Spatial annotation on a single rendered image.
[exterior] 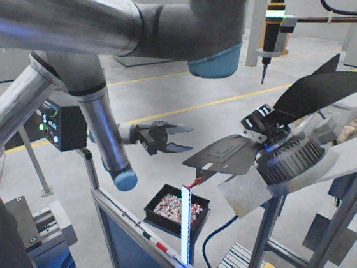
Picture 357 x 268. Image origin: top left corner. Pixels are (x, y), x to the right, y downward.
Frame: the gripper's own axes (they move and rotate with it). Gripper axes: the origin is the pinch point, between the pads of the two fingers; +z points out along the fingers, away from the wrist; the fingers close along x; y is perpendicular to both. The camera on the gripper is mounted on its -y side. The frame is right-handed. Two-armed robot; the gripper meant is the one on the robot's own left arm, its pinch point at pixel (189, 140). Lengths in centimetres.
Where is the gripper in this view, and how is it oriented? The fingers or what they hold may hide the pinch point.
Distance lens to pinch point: 76.0
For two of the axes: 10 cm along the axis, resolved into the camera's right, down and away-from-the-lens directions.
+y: 0.9, -4.2, 9.0
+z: 10.0, 0.5, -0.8
